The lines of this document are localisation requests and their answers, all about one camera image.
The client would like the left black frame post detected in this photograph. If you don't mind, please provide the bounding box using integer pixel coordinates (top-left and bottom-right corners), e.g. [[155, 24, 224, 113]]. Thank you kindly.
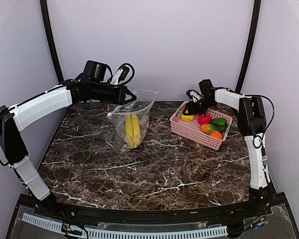
[[39, 0, 64, 82]]

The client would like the right black frame post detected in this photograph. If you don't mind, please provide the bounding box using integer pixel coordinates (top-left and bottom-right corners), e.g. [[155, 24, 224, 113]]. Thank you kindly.
[[235, 0, 261, 93]]

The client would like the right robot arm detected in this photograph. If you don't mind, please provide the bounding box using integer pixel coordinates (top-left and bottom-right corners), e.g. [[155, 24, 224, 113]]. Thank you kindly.
[[185, 79, 271, 216]]

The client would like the red toy apple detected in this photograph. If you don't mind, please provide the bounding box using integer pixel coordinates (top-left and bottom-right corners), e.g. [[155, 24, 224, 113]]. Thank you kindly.
[[197, 113, 212, 125]]

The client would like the yellow toy pear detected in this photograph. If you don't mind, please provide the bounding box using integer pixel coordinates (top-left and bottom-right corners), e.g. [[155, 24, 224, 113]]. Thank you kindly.
[[181, 112, 194, 122]]

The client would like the black front rail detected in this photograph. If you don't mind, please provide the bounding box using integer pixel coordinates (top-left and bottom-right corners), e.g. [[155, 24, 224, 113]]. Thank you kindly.
[[12, 193, 298, 234]]

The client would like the orange toy orange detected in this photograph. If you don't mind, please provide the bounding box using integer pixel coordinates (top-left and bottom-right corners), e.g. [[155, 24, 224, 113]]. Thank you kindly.
[[209, 130, 223, 140]]

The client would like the pink plastic basket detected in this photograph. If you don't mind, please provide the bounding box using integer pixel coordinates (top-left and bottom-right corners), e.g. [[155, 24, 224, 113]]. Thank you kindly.
[[170, 101, 233, 150]]

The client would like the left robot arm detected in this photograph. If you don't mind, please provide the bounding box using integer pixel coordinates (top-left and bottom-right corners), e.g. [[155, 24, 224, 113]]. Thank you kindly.
[[0, 60, 136, 217]]

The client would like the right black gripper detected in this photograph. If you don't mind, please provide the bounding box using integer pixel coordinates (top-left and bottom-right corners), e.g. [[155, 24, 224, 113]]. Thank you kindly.
[[186, 97, 215, 115]]

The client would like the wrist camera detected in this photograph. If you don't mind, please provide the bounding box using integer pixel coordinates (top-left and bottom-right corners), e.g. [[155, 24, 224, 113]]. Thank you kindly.
[[186, 90, 203, 103], [107, 63, 135, 87]]

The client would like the orange green toy mango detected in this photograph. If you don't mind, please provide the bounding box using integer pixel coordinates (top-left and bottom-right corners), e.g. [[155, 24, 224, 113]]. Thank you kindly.
[[200, 124, 221, 135]]

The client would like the green toy pepper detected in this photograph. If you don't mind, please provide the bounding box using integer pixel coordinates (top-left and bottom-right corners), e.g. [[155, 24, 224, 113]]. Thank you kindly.
[[211, 118, 228, 133]]

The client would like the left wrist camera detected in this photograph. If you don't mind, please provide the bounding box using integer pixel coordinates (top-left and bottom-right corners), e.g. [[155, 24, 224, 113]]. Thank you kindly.
[[107, 63, 135, 87]]

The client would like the white slotted cable duct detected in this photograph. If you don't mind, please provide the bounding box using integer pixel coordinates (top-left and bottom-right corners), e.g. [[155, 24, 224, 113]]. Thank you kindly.
[[21, 213, 229, 239]]

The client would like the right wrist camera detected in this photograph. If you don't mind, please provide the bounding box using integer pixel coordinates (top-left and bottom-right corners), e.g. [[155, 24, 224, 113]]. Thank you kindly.
[[186, 90, 203, 103]]

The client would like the black frame post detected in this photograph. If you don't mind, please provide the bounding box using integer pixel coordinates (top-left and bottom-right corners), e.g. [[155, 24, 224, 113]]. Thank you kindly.
[[235, 0, 261, 93], [39, 0, 64, 82]]

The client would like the clear zip top bag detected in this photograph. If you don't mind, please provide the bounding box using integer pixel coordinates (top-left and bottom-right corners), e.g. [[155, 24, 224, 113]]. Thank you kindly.
[[107, 89, 159, 154]]

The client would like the yellow toy banana bunch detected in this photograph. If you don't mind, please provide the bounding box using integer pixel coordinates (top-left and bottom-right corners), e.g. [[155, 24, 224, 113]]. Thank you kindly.
[[125, 115, 142, 148]]

